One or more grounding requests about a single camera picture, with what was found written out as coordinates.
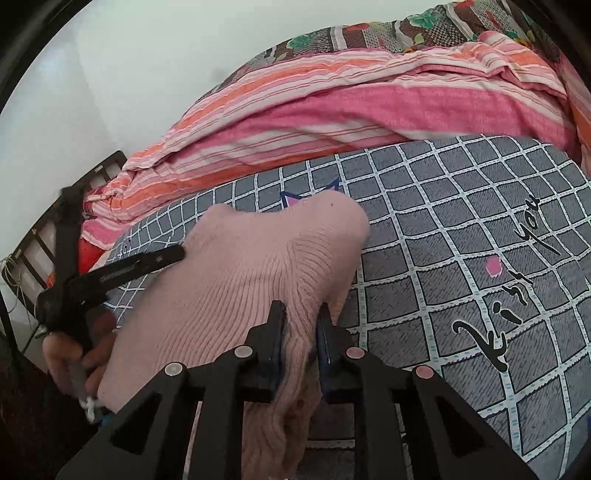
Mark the pink knit sweater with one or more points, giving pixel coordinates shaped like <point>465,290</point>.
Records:
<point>249,295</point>

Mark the grey checked blanket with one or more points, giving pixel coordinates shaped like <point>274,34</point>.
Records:
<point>477,263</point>

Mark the floral patchwork quilt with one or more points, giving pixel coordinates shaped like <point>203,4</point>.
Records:
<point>444,25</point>

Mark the red pillow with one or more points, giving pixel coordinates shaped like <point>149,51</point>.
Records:
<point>89,255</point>

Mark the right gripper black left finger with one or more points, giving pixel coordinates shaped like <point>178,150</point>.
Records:
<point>187,422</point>

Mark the left hand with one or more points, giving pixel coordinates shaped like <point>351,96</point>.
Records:
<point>60,352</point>

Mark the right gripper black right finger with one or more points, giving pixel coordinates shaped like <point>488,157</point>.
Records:
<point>408,424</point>

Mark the pink orange striped quilt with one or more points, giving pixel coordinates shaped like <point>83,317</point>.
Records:
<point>331,103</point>

